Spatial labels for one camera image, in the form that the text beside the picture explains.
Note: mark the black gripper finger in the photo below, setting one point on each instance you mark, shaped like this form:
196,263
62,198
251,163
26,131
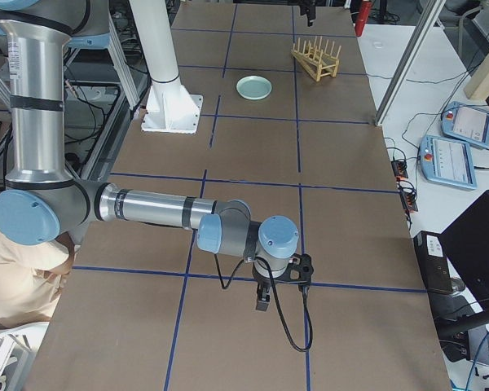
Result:
310,15
260,301
265,298

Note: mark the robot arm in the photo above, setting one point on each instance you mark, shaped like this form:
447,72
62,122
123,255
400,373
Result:
43,199

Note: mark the wooden dish rack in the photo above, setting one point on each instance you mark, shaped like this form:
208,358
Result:
319,56

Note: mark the mint green plate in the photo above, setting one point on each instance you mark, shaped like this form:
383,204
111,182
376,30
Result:
253,87

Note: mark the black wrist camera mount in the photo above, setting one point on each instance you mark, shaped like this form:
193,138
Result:
299,271

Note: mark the red cylinder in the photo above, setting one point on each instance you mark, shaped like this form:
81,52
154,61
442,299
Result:
362,17

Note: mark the far blue teach pendant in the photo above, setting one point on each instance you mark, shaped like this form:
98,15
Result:
467,123

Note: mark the orange black usb hub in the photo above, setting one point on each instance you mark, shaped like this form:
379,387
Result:
399,167

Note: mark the black computer box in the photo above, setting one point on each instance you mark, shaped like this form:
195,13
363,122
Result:
433,265

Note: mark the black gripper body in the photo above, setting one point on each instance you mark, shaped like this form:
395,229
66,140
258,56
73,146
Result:
308,8
262,281

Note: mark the blue teach pendant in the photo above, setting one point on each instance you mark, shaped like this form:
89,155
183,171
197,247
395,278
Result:
447,161
467,123

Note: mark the near blue teach pendant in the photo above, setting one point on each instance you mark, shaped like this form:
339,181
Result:
447,161

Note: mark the person in beige clothes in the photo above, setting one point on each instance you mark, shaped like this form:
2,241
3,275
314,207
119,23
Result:
32,279

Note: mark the aluminium frame post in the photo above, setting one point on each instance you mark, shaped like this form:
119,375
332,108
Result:
419,34

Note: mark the black monitor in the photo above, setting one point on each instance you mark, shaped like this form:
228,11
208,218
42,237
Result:
466,243

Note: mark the white pedestal column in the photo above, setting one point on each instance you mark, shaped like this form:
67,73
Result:
170,108

